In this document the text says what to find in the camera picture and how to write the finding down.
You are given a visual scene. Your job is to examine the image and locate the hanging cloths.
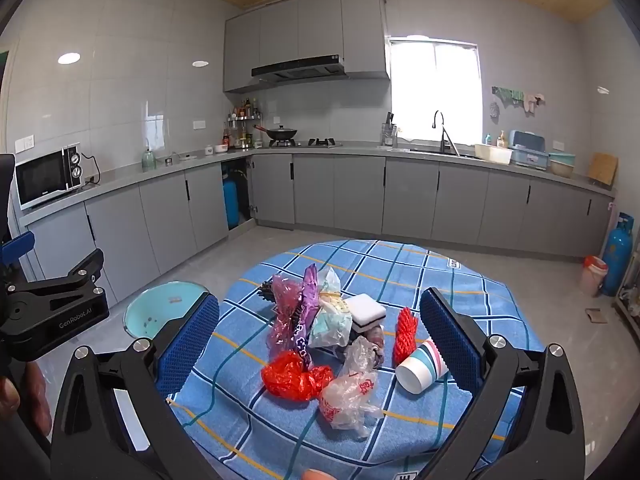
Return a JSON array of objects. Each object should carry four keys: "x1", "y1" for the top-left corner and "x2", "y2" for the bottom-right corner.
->
[{"x1": 491, "y1": 86, "x2": 546, "y2": 113}]

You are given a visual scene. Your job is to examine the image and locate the light blue basin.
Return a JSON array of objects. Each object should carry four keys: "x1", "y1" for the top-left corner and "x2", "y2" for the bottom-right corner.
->
[{"x1": 123, "y1": 281, "x2": 211, "y2": 341}]

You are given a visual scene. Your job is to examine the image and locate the spice bottle rack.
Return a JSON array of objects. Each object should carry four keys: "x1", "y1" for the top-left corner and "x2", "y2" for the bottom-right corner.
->
[{"x1": 222, "y1": 97, "x2": 261, "y2": 150}]

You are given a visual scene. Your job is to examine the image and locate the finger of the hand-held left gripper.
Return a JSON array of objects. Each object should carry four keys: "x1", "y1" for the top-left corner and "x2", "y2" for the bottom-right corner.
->
[{"x1": 12, "y1": 249, "x2": 104, "y2": 297}]

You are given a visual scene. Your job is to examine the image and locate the kitchen faucet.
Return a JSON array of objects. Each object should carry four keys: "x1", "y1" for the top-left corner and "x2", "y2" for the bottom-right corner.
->
[{"x1": 432, "y1": 110, "x2": 458, "y2": 156}]

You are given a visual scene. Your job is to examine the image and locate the teal bowl stack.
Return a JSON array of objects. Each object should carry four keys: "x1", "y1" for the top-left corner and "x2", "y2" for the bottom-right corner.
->
[{"x1": 549, "y1": 152, "x2": 576, "y2": 178}]

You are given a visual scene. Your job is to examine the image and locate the clear bag with red print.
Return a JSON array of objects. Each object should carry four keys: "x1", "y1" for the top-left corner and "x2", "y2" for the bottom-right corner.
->
[{"x1": 317, "y1": 336, "x2": 383, "y2": 433}]

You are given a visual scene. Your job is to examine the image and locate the kitchen window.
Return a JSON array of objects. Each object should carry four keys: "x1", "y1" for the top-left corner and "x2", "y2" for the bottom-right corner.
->
[{"x1": 389, "y1": 37, "x2": 483, "y2": 143}]

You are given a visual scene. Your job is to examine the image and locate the person's left hand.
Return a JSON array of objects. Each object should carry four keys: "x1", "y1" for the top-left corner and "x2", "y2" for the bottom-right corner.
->
[{"x1": 0, "y1": 360, "x2": 51, "y2": 436}]

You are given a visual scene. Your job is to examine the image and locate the blue plaid blanket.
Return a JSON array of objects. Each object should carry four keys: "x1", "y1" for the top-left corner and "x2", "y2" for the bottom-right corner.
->
[{"x1": 167, "y1": 239, "x2": 548, "y2": 480}]

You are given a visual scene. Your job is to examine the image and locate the purple snack wrapper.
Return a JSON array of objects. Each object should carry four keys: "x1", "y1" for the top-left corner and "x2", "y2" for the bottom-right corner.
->
[{"x1": 292, "y1": 265, "x2": 321, "y2": 361}]

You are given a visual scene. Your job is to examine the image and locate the white sponge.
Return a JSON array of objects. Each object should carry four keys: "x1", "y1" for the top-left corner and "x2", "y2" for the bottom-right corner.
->
[{"x1": 346, "y1": 294, "x2": 387, "y2": 336}]

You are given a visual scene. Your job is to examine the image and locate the red plastic bag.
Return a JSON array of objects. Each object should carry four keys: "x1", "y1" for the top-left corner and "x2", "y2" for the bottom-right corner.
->
[{"x1": 261, "y1": 350, "x2": 333, "y2": 402}]

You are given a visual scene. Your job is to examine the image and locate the clear bag with teal print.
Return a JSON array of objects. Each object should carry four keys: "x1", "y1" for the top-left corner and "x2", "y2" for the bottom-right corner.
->
[{"x1": 307, "y1": 266, "x2": 353, "y2": 348}]

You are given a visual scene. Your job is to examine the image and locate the black range hood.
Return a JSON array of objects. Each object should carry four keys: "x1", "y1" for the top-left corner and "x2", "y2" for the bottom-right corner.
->
[{"x1": 251, "y1": 55, "x2": 348, "y2": 83}]

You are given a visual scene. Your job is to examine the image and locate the striped paper cup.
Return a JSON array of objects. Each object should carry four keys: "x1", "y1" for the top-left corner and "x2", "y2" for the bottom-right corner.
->
[{"x1": 396, "y1": 340, "x2": 451, "y2": 395}]

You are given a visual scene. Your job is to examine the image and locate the blue gas cylinder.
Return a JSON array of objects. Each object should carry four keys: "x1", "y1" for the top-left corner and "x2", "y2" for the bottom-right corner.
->
[{"x1": 602, "y1": 212, "x2": 635, "y2": 297}]

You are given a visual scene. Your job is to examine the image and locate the red lid bin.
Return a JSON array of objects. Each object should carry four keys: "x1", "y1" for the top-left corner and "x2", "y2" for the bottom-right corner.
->
[{"x1": 580, "y1": 256, "x2": 609, "y2": 297}]

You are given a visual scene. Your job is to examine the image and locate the red foam net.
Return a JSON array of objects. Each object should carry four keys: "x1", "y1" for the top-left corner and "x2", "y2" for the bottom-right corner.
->
[{"x1": 392, "y1": 307, "x2": 423, "y2": 366}]

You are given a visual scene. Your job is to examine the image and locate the gas stove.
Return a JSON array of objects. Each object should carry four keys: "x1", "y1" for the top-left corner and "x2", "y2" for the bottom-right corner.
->
[{"x1": 270, "y1": 137, "x2": 343, "y2": 150}]

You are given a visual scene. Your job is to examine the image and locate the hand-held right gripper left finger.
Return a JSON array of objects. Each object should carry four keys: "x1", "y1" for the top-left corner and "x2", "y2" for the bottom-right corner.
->
[{"x1": 50, "y1": 292, "x2": 221, "y2": 480}]

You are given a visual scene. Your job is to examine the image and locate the white microwave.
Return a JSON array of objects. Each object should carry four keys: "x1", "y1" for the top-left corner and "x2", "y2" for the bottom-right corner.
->
[{"x1": 15, "y1": 144, "x2": 83, "y2": 211}]

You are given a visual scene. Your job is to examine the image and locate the black wok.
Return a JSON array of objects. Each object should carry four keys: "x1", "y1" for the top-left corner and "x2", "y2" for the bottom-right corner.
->
[{"x1": 254, "y1": 124, "x2": 299, "y2": 142}]

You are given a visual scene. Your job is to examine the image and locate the wooden cutting board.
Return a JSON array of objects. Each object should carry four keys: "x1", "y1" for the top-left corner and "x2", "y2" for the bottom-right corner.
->
[{"x1": 587, "y1": 152, "x2": 618, "y2": 187}]

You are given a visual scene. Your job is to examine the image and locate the grey upper cabinets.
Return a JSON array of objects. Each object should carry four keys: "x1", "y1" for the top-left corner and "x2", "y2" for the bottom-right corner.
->
[{"x1": 223, "y1": 0, "x2": 391, "y2": 93}]

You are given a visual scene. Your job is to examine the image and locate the white plastic basin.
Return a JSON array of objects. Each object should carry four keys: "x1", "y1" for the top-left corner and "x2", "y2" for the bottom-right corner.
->
[{"x1": 474, "y1": 143, "x2": 513, "y2": 165}]

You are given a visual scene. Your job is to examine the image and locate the pink plastic bag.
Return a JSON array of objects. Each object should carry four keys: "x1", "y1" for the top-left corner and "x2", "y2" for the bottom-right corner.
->
[{"x1": 270, "y1": 274, "x2": 307, "y2": 348}]

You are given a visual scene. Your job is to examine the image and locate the grey base cabinets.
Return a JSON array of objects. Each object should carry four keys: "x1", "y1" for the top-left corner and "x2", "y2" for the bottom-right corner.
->
[{"x1": 22, "y1": 152, "x2": 616, "y2": 311}]

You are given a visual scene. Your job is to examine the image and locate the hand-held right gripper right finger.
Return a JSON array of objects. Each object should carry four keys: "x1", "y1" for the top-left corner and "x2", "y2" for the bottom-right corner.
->
[{"x1": 419, "y1": 287, "x2": 587, "y2": 480}]

